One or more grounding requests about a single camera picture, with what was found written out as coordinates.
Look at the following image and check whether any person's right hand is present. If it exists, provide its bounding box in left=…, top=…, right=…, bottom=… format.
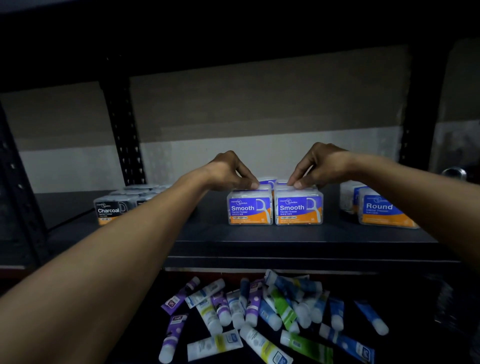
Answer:
left=287, top=142, right=358, bottom=190

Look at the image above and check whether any person's left hand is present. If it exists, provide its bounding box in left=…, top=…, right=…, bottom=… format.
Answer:
left=202, top=151, right=260, bottom=192

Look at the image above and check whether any person's right forearm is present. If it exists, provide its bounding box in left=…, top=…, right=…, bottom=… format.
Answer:
left=350, top=152, right=480, bottom=272

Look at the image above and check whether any person's left forearm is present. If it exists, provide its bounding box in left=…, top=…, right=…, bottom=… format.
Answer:
left=0, top=168, right=211, bottom=364

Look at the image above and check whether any blue label dental floss box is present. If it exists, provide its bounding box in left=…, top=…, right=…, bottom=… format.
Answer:
left=340, top=180, right=369, bottom=215
left=357, top=187, right=419, bottom=230

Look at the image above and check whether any black metal shelving rack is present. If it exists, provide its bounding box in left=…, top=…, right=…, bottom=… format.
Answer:
left=0, top=0, right=480, bottom=364

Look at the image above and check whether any black perforated rack upright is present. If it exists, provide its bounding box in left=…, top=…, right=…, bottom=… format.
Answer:
left=398, top=35, right=452, bottom=171
left=98, top=56, right=148, bottom=187
left=0, top=103, right=51, bottom=268

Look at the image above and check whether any pile of small toothpaste tubes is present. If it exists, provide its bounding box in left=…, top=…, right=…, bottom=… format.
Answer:
left=158, top=269, right=390, bottom=364

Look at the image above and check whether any silver metal cylinder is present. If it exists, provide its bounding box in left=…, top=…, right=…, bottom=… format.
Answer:
left=441, top=166, right=468, bottom=183

